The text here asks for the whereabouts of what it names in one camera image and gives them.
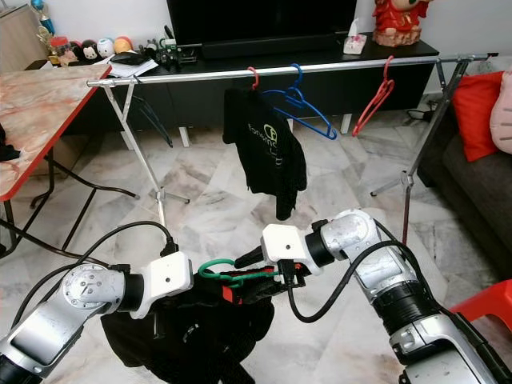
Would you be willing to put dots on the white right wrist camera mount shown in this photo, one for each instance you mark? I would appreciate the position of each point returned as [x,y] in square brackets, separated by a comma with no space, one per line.
[288,246]

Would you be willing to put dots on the red plastic stool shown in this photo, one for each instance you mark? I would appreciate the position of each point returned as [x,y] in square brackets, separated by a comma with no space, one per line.
[484,300]

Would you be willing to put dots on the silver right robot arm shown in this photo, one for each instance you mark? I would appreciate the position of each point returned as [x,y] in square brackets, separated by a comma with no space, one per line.
[408,296]

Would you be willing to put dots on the black plush toy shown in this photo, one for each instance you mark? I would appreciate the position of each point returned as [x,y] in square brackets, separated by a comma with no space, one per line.
[86,50]

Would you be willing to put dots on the white pink tissue pack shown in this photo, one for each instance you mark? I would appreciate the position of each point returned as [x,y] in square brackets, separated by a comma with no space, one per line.
[354,40]

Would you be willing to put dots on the red lid jar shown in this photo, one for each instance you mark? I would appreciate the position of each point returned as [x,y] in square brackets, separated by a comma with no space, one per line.
[60,52]

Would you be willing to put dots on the small electronics board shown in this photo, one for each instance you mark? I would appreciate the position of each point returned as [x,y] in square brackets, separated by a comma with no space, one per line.
[178,52]

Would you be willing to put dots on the orange plush ball toy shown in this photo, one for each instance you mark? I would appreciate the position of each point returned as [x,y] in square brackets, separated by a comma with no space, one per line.
[122,45]

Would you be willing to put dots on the black shirt with red trim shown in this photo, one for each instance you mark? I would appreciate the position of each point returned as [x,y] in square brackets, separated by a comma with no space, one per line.
[176,344]

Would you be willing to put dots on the black soundbar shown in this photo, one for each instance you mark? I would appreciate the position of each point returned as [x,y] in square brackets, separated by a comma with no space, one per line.
[272,46]

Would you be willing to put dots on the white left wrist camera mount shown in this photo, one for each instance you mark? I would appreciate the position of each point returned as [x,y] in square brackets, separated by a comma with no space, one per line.
[164,284]

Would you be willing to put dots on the pink cat face pillow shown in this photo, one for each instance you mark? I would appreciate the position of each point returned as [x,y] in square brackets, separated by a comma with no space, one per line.
[504,112]

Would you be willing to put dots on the light wooden sideboard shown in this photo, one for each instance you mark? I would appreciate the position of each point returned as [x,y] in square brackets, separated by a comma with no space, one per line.
[22,40]

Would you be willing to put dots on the white plush ball toy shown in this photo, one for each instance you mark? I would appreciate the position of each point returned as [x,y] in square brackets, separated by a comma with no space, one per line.
[105,47]

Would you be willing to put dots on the marble pattern folding table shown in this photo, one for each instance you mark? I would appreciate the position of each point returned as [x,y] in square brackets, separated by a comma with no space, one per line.
[40,120]

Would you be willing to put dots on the gold blue trophy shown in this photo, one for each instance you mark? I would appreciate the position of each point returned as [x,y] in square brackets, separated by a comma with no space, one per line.
[42,18]

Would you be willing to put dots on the black wallet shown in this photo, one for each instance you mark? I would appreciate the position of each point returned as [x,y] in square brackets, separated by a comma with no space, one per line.
[128,57]

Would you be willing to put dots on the pink hanger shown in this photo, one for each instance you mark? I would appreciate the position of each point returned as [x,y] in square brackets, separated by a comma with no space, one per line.
[256,78]

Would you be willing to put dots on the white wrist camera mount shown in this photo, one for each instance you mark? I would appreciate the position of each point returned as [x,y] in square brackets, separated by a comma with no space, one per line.
[164,284]
[288,246]

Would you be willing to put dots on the black flat television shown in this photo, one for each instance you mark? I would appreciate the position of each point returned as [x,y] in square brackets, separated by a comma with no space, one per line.
[260,18]

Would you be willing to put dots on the navy blue garment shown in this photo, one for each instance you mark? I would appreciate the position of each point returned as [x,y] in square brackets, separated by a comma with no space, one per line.
[8,144]

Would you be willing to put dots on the red laughing Buddha statue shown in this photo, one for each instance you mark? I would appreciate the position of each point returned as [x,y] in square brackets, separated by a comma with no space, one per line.
[402,22]

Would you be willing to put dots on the black shirt with green logo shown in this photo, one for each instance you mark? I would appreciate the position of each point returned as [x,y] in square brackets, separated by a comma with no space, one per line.
[264,148]

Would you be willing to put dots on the stack of white papers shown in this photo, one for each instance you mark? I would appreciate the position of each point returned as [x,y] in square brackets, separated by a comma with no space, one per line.
[136,70]

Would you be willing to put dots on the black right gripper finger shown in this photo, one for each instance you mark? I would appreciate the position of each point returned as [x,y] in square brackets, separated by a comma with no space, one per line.
[252,258]

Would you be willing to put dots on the silver metal clothes rack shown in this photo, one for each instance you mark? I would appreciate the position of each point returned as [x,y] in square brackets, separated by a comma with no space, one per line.
[224,74]

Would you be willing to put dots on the black television cabinet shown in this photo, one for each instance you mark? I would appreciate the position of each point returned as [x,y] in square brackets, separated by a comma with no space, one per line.
[200,100]

